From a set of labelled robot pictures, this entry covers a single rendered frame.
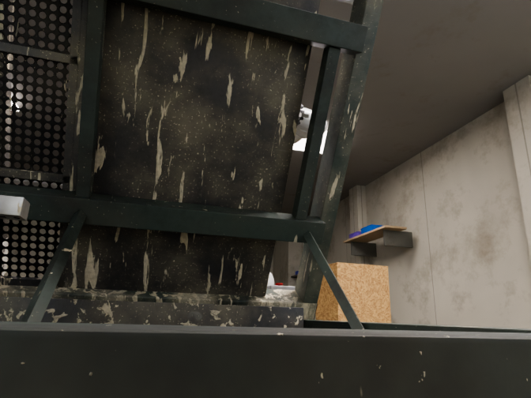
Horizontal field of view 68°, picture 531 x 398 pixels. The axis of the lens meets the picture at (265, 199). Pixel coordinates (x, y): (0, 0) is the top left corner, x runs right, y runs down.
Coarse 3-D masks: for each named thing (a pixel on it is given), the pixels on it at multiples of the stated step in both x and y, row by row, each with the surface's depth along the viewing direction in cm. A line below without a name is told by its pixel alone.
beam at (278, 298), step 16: (0, 288) 123; (16, 288) 125; (32, 288) 127; (64, 288) 130; (80, 288) 132; (224, 304) 141; (240, 304) 143; (256, 304) 144; (272, 304) 146; (288, 304) 148; (304, 304) 149
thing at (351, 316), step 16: (80, 224) 111; (64, 240) 102; (64, 256) 97; (320, 256) 123; (48, 272) 90; (48, 288) 86; (336, 288) 109; (32, 304) 81; (32, 320) 77; (352, 320) 99
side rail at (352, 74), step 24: (360, 0) 130; (360, 72) 131; (336, 96) 140; (360, 96) 133; (336, 120) 138; (336, 144) 136; (336, 168) 138; (336, 192) 140; (336, 216) 143; (312, 264) 145; (312, 288) 148
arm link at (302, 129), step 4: (304, 108) 183; (304, 112) 181; (308, 112) 181; (308, 116) 181; (300, 120) 180; (304, 120) 181; (308, 120) 181; (300, 124) 182; (304, 124) 181; (308, 124) 182; (296, 128) 184; (300, 128) 183; (304, 128) 183; (296, 132) 187; (300, 132) 186; (304, 132) 185; (324, 132) 188; (296, 136) 192; (300, 136) 188; (304, 136) 188; (296, 140) 194
